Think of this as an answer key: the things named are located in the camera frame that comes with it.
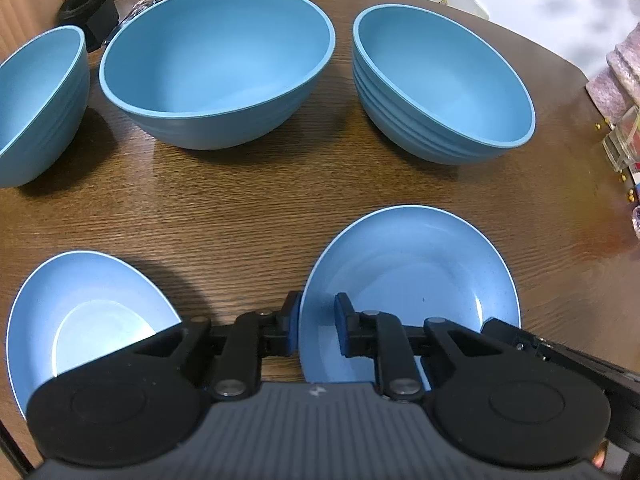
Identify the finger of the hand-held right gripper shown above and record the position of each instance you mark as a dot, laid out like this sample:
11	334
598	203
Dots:
505	332

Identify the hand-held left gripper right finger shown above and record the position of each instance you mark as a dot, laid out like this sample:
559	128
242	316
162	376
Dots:
341	330

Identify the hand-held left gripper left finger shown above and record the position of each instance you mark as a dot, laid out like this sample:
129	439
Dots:
295	330

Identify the blue plate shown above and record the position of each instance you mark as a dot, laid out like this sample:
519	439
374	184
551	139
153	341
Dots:
410	270
75	310

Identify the ribbed blue bowl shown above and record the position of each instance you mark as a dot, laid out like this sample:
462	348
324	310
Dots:
40	110
440	85

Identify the large smooth blue bowl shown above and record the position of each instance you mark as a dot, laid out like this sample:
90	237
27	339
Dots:
215	60

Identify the clear plastic box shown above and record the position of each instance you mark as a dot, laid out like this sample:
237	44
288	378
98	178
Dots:
625	140

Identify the pink fuzzy cloth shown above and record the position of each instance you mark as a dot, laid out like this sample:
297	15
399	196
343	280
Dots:
617	75

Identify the silver foil packet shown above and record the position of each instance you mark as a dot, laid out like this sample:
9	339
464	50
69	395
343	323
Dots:
132	11

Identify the black cylindrical holder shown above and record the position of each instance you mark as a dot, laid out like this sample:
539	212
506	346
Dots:
87	7

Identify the pink ribbed suitcase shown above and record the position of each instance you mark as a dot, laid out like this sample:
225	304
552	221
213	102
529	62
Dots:
25	5

